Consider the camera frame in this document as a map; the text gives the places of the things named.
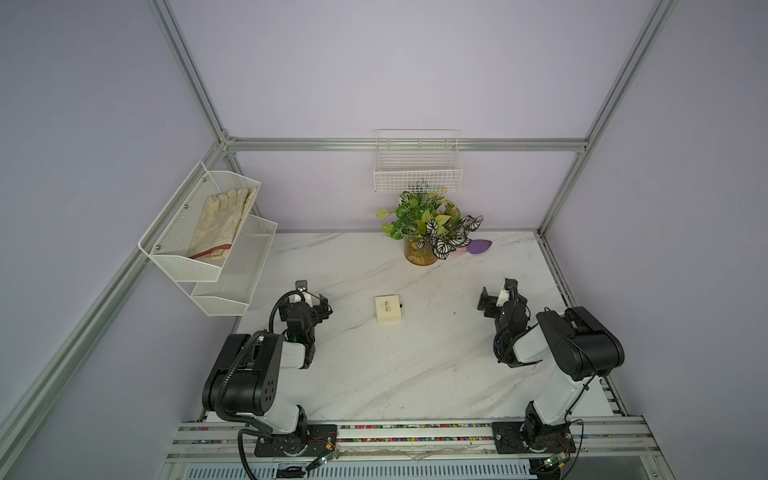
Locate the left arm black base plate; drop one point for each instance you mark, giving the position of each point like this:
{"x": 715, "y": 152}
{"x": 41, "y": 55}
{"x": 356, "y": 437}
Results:
{"x": 307, "y": 441}

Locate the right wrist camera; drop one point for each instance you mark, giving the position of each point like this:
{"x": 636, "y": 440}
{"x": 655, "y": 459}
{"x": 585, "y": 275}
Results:
{"x": 511, "y": 288}

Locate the white wire wall basket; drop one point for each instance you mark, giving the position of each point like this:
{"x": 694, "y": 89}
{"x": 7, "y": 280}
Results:
{"x": 417, "y": 160}

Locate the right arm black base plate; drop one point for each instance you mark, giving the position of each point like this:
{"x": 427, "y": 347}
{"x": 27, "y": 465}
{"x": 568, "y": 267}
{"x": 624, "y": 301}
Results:
{"x": 528, "y": 438}

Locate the potted green plant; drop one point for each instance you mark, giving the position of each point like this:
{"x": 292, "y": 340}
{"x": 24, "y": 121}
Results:
{"x": 430, "y": 226}

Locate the aluminium front rail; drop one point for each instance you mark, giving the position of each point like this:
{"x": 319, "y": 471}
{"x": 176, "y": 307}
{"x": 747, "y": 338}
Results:
{"x": 474, "y": 438}

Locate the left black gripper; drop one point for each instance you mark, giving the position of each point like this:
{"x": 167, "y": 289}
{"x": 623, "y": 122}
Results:
{"x": 320, "y": 311}

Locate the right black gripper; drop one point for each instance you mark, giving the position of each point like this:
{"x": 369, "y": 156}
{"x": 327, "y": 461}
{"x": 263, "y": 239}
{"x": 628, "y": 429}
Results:
{"x": 487, "y": 302}

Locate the purple egg-shaped sponge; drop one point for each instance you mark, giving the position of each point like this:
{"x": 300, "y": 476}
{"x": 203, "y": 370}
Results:
{"x": 479, "y": 246}

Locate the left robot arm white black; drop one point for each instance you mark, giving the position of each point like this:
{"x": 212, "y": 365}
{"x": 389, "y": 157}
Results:
{"x": 242, "y": 386}

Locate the cream work gloves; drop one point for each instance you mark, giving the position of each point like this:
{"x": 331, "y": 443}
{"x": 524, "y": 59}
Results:
{"x": 219, "y": 222}

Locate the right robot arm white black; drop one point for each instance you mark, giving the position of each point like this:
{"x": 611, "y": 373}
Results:
{"x": 582, "y": 348}

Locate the white mesh two-tier shelf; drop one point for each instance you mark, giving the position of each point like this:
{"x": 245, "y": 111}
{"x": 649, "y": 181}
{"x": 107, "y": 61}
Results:
{"x": 221, "y": 289}

